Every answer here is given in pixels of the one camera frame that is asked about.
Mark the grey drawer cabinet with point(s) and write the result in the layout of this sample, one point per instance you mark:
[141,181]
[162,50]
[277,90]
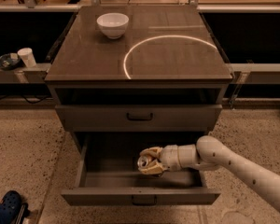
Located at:
[165,57]

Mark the black drawer handle lower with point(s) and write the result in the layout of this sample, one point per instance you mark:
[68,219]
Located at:
[144,200]

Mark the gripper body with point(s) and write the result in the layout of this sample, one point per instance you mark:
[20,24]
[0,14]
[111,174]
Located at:
[169,158]

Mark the blue clog shoe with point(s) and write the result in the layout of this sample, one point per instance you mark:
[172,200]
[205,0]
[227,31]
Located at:
[10,207]

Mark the crushed orange soda can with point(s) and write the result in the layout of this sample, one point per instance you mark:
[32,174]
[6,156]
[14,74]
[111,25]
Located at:
[145,161]

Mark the upper grey drawer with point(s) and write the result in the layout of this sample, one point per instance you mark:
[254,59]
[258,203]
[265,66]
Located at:
[112,118]

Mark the dark blue bowl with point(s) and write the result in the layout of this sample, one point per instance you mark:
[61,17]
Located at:
[9,61]

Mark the white paper cup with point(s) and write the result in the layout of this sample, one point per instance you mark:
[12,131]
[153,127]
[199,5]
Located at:
[27,56]

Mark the black drawer handle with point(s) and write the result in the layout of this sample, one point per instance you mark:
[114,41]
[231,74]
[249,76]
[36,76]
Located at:
[133,117]
[144,200]

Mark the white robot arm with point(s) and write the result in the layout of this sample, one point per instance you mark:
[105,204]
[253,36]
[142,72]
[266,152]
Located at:
[208,154]

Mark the open lower grey drawer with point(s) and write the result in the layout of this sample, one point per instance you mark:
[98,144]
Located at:
[108,174]

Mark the white ceramic bowl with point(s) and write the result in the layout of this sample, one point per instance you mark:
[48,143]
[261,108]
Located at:
[113,25]

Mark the black drawer handle upper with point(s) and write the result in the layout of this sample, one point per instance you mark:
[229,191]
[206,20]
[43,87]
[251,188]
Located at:
[133,117]

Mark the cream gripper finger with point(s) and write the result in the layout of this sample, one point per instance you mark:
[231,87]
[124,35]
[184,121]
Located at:
[151,153]
[156,169]

